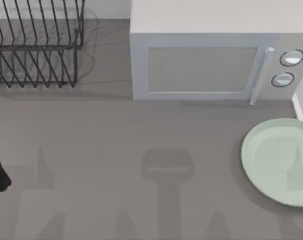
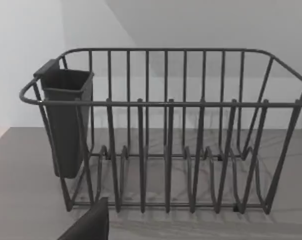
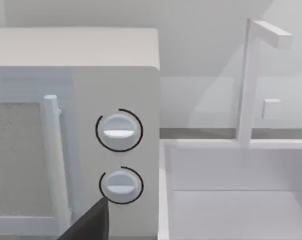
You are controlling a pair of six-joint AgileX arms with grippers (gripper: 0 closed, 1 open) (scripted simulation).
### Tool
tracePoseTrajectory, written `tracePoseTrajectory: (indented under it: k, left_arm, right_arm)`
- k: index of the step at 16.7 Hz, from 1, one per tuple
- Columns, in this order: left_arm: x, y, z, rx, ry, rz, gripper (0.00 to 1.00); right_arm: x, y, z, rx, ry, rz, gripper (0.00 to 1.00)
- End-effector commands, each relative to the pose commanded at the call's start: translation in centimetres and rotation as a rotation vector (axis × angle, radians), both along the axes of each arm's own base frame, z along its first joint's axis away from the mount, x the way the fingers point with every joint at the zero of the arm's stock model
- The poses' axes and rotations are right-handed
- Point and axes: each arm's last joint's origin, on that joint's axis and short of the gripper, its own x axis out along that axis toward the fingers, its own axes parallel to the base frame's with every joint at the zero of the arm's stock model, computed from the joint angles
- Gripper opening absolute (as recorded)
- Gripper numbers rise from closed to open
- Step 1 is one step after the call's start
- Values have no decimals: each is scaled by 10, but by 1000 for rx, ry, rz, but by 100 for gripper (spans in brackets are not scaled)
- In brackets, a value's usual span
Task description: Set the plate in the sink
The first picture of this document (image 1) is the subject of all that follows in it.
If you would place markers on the pale microwave door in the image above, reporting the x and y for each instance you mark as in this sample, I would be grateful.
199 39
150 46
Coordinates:
201 70

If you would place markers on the pale microwave oven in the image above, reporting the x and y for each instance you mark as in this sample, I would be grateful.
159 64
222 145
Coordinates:
191 20

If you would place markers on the pale green plate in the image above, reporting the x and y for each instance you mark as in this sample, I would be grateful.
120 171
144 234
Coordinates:
271 160

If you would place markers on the small microwave knob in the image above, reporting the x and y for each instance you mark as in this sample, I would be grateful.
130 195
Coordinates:
282 79

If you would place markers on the large microwave knob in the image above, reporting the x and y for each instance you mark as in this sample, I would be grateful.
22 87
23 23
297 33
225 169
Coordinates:
292 57

